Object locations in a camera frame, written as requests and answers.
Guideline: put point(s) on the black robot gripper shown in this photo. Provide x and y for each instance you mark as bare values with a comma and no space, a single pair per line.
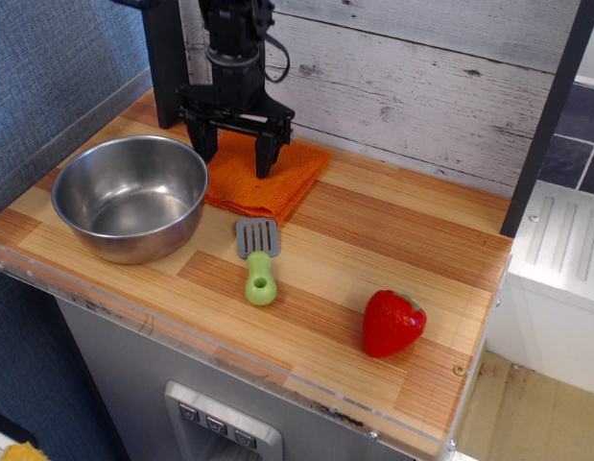
236,100

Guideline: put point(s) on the orange cloth napkin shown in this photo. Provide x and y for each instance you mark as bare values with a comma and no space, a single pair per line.
234,186

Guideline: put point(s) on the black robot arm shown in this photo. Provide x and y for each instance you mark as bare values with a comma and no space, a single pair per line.
238,32

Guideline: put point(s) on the clear acrylic table edge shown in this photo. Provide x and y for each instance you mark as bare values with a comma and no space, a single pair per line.
132,352

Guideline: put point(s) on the grey green toy spatula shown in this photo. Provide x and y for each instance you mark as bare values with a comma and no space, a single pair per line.
257,243

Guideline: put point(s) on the stainless steel bowl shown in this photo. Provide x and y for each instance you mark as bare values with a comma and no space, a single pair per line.
133,199

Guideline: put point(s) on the red plastic strawberry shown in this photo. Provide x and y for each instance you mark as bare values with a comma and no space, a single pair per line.
391,323

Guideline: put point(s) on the grey toy dispenser panel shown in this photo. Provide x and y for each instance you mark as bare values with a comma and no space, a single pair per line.
207,429

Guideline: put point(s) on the white ridged sink counter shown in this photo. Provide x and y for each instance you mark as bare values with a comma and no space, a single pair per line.
544,314

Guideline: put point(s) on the yellow object bottom corner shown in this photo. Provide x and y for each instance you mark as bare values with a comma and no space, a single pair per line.
23,452

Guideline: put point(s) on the dark grey left post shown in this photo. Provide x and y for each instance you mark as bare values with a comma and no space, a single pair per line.
167,58

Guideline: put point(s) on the dark grey post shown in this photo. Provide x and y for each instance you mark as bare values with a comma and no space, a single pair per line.
568,68
167,58

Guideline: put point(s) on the dark grey right post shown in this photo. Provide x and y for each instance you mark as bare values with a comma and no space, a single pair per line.
568,68

